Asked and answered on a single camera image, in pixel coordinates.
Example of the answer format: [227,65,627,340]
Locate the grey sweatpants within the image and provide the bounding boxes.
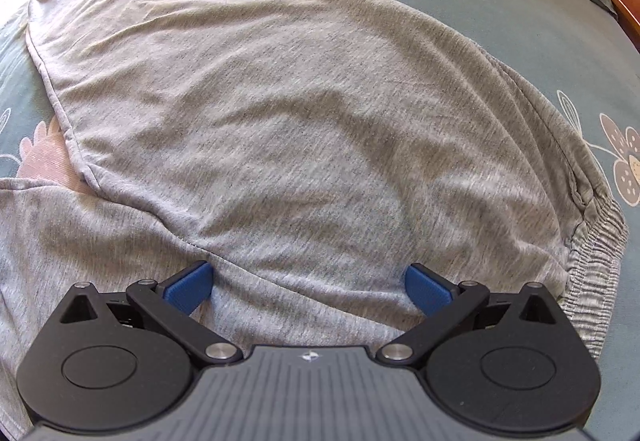
[1,0,627,439]

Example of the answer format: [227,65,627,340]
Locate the blue floral bed sheet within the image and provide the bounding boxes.
[1,0,639,440]

